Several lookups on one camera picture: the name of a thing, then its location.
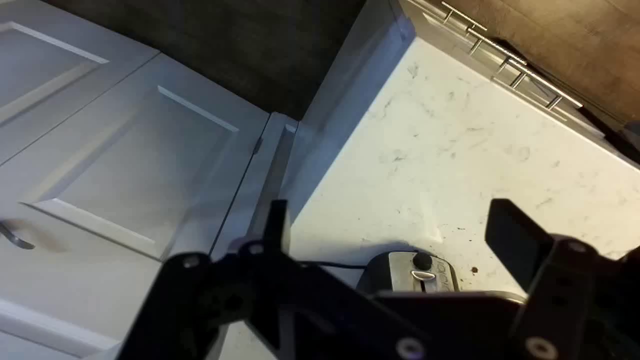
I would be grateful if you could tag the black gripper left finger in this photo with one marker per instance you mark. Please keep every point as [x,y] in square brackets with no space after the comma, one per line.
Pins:
[274,222]

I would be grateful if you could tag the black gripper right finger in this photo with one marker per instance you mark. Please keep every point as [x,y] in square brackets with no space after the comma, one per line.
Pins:
[516,242]

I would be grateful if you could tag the black and steel toaster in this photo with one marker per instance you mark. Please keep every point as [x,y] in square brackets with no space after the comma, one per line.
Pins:
[410,270]

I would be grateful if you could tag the white panelled door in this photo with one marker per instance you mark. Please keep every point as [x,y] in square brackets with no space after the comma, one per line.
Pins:
[133,192]
[47,60]

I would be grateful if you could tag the white counter base cabinet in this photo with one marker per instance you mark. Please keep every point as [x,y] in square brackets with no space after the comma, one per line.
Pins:
[352,86]

